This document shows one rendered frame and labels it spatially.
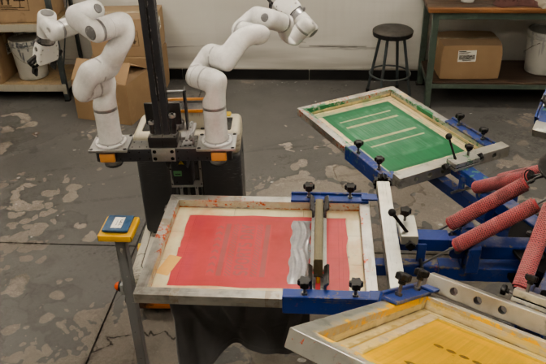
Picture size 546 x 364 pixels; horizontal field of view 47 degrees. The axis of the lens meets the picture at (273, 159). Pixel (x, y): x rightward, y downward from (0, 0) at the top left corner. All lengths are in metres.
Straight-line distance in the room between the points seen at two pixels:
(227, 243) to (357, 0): 3.83
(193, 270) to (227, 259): 0.13
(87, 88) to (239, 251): 0.83
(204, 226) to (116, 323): 1.21
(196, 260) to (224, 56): 0.80
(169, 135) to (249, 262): 0.68
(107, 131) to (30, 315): 1.40
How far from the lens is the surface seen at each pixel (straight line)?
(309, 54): 5.97
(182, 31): 6.04
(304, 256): 2.24
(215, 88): 2.45
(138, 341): 2.87
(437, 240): 2.24
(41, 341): 3.52
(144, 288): 2.13
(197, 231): 2.40
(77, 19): 2.38
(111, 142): 2.65
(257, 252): 2.28
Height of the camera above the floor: 2.37
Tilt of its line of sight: 30 degrees down
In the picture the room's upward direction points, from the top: 2 degrees counter-clockwise
